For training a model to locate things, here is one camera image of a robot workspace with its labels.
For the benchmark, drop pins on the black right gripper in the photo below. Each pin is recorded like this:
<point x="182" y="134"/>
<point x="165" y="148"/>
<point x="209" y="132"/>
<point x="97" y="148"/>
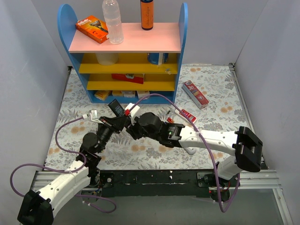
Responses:
<point x="131" y="129"/>

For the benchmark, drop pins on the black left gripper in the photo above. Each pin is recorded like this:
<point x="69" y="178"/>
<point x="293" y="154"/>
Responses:
<point x="108" y="122"/>

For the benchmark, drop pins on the black tv remote control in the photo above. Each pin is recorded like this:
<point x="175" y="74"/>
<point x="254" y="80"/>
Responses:
<point x="116" y="108"/>

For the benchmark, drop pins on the red yellow battery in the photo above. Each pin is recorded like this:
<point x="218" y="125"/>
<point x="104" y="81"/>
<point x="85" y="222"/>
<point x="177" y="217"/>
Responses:
<point x="170" y="120"/>

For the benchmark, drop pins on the white and red remote control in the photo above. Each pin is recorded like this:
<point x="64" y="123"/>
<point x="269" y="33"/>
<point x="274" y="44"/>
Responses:
<point x="190" y="150"/>

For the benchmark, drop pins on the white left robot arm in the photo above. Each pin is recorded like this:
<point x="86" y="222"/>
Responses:
<point x="41" y="207"/>

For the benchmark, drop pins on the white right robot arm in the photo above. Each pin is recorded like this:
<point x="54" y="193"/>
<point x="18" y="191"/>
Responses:
<point x="243" y="146"/>

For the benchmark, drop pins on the white orange soap box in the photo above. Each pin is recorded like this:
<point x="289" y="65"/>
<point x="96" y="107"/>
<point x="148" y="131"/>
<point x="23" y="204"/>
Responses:
<point x="128" y="94"/>

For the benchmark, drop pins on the yellow orange box on shelf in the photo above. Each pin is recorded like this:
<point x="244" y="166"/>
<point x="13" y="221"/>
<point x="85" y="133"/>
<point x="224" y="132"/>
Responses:
<point x="102" y="94"/>

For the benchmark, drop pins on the red box on shelf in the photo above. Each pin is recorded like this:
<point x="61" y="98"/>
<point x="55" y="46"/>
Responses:
<point x="134" y="78"/>

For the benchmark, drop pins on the white cup on shelf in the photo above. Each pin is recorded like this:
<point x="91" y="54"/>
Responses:
<point x="107" y="59"/>

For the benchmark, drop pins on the blue and yellow shelf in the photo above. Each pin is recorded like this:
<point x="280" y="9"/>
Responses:
<point x="160" y="80"/>

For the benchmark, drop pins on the red toothpaste box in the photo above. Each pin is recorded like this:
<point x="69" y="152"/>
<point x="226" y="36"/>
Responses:
<point x="194" y="93"/>

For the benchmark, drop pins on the blue white box on shelf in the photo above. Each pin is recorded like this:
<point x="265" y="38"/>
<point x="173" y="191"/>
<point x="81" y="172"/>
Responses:
<point x="157" y="58"/>

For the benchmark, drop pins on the orange razor box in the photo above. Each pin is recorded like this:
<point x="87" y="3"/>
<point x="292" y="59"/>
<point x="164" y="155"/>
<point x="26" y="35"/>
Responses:
<point x="93" y="28"/>

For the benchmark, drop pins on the clear plastic bottle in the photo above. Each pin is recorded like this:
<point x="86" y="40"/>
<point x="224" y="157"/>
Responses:
<point x="111" y="12"/>

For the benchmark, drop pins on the orange cologne bottle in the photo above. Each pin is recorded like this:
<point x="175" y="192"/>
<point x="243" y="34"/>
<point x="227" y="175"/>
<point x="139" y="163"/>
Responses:
<point x="147" y="14"/>

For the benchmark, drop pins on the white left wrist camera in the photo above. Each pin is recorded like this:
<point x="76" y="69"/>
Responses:
<point x="92" y="116"/>

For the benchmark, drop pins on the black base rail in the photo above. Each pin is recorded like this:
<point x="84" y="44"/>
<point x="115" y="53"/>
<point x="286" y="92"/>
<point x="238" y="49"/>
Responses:
<point x="191" y="182"/>

